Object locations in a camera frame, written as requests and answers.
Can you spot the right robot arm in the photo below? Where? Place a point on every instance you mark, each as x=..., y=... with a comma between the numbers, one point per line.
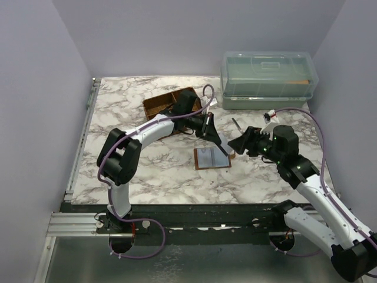
x=350, y=244

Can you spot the white black-striped credit card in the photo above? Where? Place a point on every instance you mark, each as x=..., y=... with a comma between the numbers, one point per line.
x=224, y=145

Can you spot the brown leather card holder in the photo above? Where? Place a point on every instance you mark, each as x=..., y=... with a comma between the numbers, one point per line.
x=210, y=158

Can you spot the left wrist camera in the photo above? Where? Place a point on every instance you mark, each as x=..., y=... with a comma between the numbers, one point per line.
x=211, y=103

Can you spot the clear lidded plastic box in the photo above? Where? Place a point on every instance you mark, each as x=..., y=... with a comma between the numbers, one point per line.
x=264, y=80

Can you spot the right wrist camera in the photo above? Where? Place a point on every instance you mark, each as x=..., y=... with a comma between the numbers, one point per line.
x=271, y=121

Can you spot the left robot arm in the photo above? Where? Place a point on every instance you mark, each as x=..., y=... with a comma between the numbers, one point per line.
x=119, y=157

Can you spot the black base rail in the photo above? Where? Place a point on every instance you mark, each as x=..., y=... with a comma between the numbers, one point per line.
x=209, y=224

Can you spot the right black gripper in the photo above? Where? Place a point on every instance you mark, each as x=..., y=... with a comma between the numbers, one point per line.
x=248, y=141

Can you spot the aluminium side rail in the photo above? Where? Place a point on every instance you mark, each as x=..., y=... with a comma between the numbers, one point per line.
x=83, y=137

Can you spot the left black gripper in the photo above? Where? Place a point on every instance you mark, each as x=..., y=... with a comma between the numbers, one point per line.
x=209, y=131

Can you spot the brown woven basket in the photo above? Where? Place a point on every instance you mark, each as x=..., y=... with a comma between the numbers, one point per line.
x=165, y=107

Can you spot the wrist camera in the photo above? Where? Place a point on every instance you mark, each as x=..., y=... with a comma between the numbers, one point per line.
x=271, y=121
x=211, y=103

